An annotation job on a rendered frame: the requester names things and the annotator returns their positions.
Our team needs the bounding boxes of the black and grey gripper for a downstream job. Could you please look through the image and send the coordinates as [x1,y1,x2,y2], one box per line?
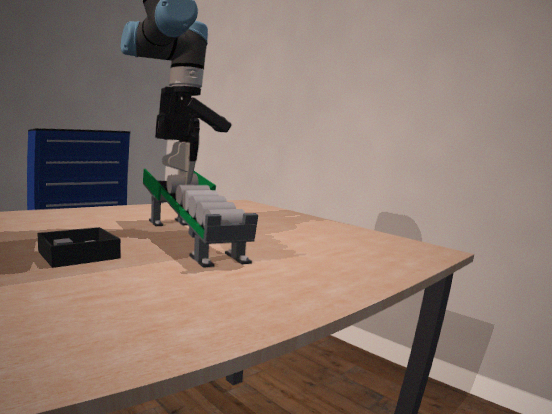
[155,86,201,185]

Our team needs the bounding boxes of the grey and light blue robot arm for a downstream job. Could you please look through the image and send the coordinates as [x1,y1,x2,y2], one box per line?
[121,0,232,132]

